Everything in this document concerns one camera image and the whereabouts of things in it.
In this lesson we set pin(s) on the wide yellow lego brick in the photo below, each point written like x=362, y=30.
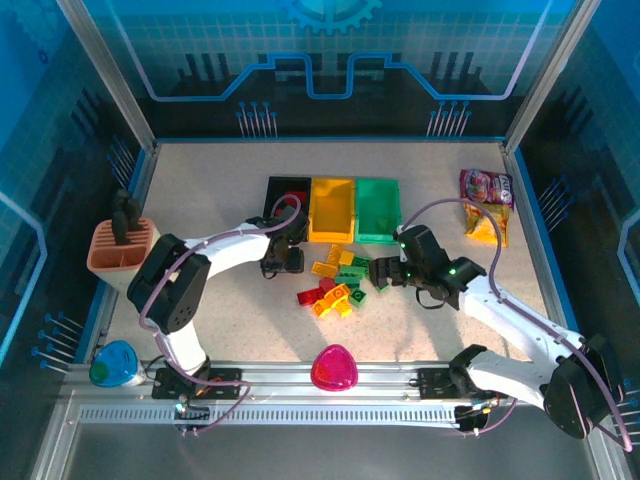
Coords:
x=324, y=268

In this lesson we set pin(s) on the red lego brick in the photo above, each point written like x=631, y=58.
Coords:
x=327, y=284
x=295, y=200
x=306, y=297

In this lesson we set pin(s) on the wide green lego brick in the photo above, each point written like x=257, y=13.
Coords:
x=350, y=276

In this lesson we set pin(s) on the long yellow lego brick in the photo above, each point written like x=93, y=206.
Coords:
x=334, y=252

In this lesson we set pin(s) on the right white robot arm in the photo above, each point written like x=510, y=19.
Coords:
x=510, y=320

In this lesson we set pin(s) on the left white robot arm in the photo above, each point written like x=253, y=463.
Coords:
x=235, y=247

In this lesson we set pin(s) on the yellow plastic bin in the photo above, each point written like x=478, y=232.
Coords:
x=330, y=220

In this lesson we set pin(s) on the green plastic bin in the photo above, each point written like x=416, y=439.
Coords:
x=372, y=205

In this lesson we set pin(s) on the black plastic bin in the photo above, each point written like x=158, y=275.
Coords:
x=275, y=187

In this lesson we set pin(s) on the yellow snack bag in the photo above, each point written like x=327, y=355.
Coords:
x=487, y=225

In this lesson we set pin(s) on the purple candy bag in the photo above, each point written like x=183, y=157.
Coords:
x=487, y=187

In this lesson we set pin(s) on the pink triangular container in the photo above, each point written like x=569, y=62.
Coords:
x=334, y=369

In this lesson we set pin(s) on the pink and cream knife block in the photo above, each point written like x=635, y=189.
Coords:
x=120, y=257

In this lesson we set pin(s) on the grey metal panel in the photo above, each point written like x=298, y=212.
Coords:
x=320, y=455

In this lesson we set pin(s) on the blue triangular container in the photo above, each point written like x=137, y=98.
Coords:
x=117, y=360

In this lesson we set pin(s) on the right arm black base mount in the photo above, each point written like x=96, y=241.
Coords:
x=432, y=382

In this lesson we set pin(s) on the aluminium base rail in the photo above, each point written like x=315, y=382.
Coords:
x=280, y=380

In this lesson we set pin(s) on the aluminium side rail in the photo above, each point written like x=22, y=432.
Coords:
x=146, y=175
x=540, y=250

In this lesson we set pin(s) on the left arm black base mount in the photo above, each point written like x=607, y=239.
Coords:
x=225, y=377

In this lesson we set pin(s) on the aluminium frame post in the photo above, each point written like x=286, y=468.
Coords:
x=551, y=70
x=108, y=70

